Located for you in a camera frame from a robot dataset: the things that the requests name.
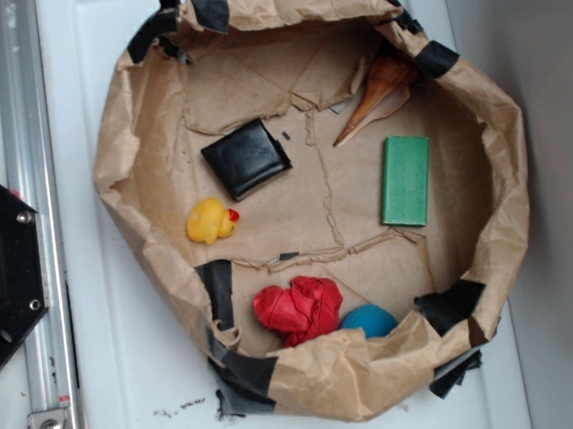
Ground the black box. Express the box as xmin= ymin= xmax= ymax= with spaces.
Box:
xmin=201 ymin=119 xmax=292 ymax=201

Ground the brown paper bag bin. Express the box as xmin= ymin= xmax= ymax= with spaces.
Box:
xmin=93 ymin=0 xmax=530 ymax=421

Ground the yellow rubber duck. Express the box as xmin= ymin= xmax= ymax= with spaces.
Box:
xmin=186 ymin=197 xmax=241 ymax=245

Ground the crumpled red cloth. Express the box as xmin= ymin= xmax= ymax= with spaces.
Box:
xmin=253 ymin=275 xmax=343 ymax=348

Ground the green rectangular block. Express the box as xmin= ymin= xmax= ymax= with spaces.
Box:
xmin=381 ymin=136 xmax=430 ymax=227

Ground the blue ball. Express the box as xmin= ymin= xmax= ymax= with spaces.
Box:
xmin=339 ymin=304 xmax=398 ymax=338

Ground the orange spiral seashell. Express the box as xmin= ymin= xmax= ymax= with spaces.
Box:
xmin=334 ymin=53 xmax=420 ymax=147

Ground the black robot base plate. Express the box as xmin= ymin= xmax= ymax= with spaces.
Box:
xmin=0 ymin=184 xmax=48 ymax=371

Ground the aluminium extrusion rail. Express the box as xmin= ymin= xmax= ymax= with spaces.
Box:
xmin=0 ymin=0 xmax=85 ymax=429

